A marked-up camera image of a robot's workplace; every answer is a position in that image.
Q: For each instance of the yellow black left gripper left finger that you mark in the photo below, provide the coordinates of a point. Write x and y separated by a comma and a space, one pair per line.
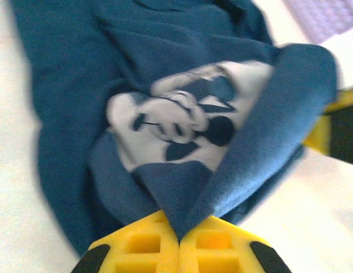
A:
168, 256

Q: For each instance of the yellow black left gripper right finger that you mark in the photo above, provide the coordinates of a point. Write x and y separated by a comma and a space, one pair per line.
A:
188, 256

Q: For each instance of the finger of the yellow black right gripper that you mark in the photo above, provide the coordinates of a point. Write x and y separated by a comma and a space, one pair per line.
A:
344, 133
348, 95

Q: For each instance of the navy blue printed t-shirt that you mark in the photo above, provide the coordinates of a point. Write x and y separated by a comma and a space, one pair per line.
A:
79, 85

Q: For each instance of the lavender plastic mesh basket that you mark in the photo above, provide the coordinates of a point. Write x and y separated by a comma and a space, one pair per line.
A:
321, 17

